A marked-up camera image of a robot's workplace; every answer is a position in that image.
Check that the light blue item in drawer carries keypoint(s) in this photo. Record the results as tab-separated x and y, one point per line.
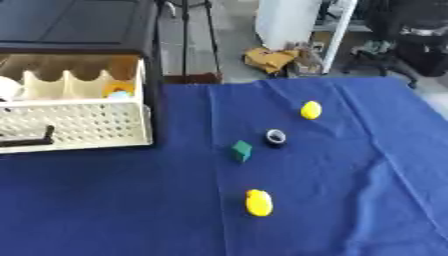
118	95

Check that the orange item in drawer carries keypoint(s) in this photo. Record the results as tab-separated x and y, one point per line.
118	87

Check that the pale compartment drawer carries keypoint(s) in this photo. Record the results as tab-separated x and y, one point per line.
76	123

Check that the white item in drawer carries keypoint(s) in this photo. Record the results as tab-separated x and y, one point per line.
8	88

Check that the green block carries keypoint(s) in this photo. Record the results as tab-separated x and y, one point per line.
241	150

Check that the large yellow toy lemon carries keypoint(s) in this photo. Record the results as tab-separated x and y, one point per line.
258	202

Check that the small yellow toy lemon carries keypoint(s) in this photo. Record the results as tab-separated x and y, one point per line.
311	110

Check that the black tripod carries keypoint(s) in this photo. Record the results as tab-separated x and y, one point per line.
185	36

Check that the white pillar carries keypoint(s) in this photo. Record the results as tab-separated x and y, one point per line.
286	21

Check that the black cabinet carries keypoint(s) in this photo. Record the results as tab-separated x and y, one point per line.
81	25

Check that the black office chair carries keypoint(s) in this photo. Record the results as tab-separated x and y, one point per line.
402	36

